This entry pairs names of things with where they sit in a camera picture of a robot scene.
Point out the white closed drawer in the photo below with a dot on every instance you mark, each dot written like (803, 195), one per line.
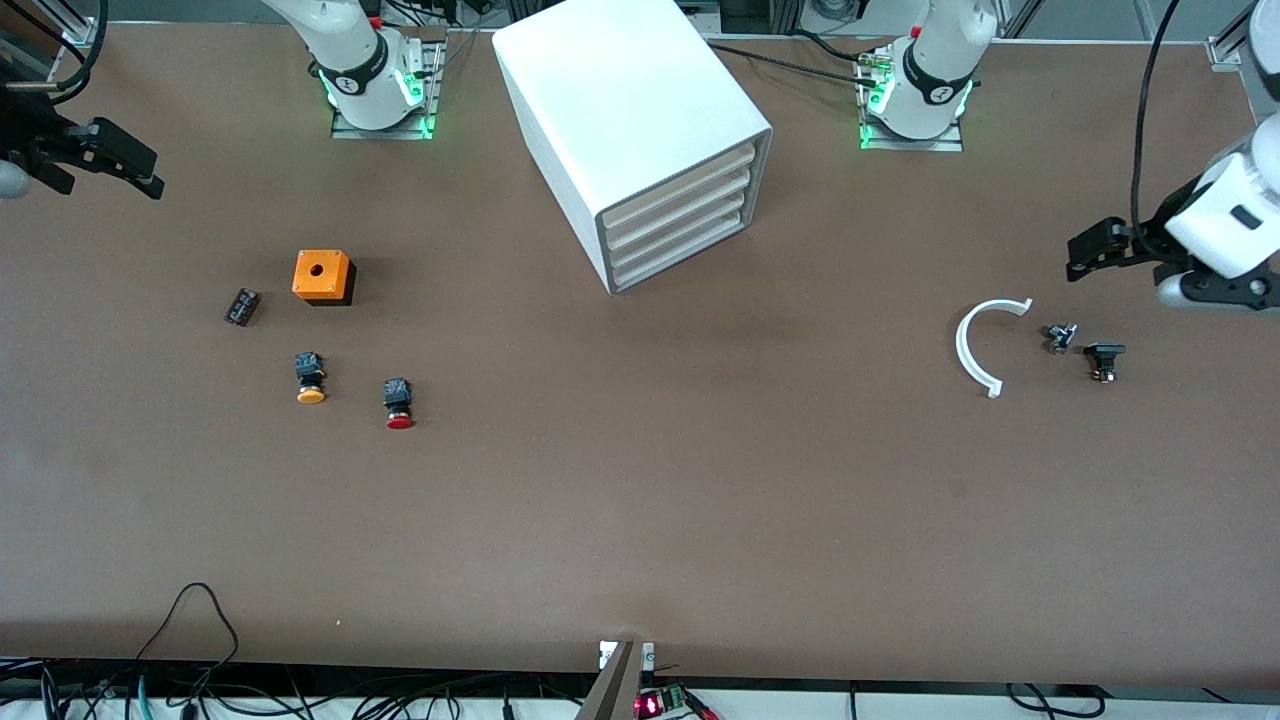
(678, 208)
(678, 185)
(678, 230)

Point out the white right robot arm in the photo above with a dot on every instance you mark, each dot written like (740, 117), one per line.
(350, 40)

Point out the grey camera stand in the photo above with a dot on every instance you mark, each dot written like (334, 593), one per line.
(615, 690)

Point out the circuit board with red light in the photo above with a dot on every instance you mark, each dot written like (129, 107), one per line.
(650, 705)

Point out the yellow push button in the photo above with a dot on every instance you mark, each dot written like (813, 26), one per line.
(310, 395)

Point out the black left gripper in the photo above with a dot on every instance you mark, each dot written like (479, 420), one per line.
(1152, 231)

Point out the small black terminal block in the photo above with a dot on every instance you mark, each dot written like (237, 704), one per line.
(242, 307)

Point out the red push button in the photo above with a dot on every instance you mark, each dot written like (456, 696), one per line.
(400, 421)

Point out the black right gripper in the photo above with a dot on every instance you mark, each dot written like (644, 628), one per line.
(30, 133)

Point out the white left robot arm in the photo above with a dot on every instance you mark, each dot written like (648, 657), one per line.
(940, 60)

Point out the small black metal part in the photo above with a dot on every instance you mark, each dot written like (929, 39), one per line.
(1060, 338)

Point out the white curved plastic arc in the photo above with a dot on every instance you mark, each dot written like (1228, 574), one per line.
(962, 345)

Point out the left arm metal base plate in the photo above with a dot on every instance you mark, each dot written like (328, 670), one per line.
(940, 146)

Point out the aluminium frame profile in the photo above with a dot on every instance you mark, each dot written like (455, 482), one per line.
(80, 35)
(1225, 52)

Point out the white drawer cabinet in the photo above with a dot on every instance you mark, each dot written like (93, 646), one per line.
(620, 90)

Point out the white drawer with button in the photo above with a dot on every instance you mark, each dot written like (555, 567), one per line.
(678, 251)

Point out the orange box with hole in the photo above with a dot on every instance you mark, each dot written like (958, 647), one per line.
(320, 275)

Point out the black switch part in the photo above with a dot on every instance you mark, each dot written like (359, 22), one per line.
(1104, 352)

